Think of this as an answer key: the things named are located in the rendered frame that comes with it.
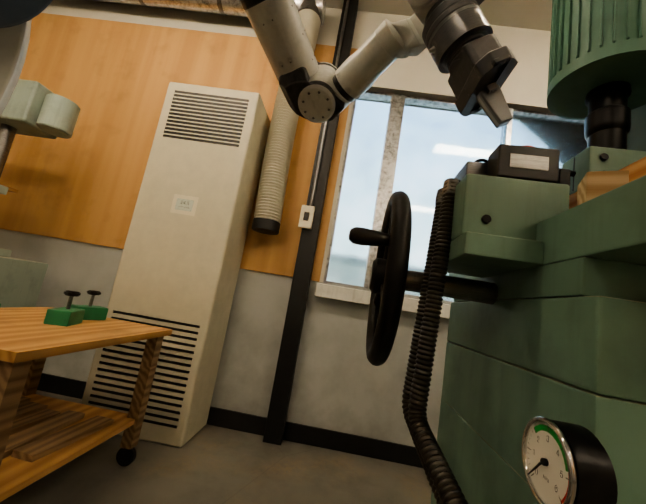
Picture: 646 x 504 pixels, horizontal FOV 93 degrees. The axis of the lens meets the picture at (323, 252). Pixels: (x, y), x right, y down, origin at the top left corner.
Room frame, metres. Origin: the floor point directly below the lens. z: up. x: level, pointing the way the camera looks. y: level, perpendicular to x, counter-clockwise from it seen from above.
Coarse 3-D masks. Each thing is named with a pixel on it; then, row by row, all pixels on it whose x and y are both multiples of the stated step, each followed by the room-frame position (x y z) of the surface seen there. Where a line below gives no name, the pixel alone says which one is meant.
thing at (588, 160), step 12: (576, 156) 0.48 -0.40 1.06; (588, 156) 0.46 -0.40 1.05; (600, 156) 0.45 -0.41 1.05; (612, 156) 0.45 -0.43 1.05; (624, 156) 0.45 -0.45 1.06; (636, 156) 0.45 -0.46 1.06; (564, 168) 0.51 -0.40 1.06; (576, 168) 0.48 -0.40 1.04; (588, 168) 0.46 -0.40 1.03; (600, 168) 0.45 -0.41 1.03; (612, 168) 0.45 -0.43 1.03; (576, 180) 0.48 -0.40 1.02
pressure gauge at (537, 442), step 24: (528, 432) 0.28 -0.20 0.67; (552, 432) 0.25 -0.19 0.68; (576, 432) 0.24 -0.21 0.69; (528, 456) 0.27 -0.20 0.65; (552, 456) 0.24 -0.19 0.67; (576, 456) 0.23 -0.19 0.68; (600, 456) 0.23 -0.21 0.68; (528, 480) 0.27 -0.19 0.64; (552, 480) 0.24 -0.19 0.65; (576, 480) 0.22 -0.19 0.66; (600, 480) 0.22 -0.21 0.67
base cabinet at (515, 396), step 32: (448, 352) 0.70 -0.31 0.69; (448, 384) 0.68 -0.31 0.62; (480, 384) 0.52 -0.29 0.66; (512, 384) 0.42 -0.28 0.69; (544, 384) 0.36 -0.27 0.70; (448, 416) 0.65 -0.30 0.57; (480, 416) 0.51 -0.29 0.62; (512, 416) 0.42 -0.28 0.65; (544, 416) 0.35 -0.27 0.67; (576, 416) 0.31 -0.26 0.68; (608, 416) 0.28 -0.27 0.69; (640, 416) 0.28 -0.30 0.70; (448, 448) 0.63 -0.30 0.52; (480, 448) 0.50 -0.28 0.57; (512, 448) 0.41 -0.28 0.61; (608, 448) 0.28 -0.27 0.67; (640, 448) 0.28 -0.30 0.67; (480, 480) 0.49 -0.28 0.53; (512, 480) 0.41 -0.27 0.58; (640, 480) 0.28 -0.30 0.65
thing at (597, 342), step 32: (480, 320) 0.54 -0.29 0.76; (512, 320) 0.44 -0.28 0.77; (544, 320) 0.36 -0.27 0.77; (576, 320) 0.31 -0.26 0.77; (608, 320) 0.28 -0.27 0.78; (640, 320) 0.28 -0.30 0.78; (480, 352) 0.54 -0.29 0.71; (512, 352) 0.43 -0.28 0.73; (544, 352) 0.36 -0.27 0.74; (576, 352) 0.31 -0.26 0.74; (608, 352) 0.28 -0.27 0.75; (640, 352) 0.28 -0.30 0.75; (576, 384) 0.31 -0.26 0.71; (608, 384) 0.28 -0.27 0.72; (640, 384) 0.28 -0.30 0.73
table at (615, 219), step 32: (608, 192) 0.28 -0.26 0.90; (640, 192) 0.24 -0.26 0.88; (544, 224) 0.37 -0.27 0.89; (576, 224) 0.32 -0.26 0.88; (608, 224) 0.27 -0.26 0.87; (640, 224) 0.24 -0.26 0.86; (480, 256) 0.38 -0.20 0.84; (512, 256) 0.37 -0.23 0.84; (544, 256) 0.37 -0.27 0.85; (576, 256) 0.32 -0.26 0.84; (608, 256) 0.29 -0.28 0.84; (640, 256) 0.27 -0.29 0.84
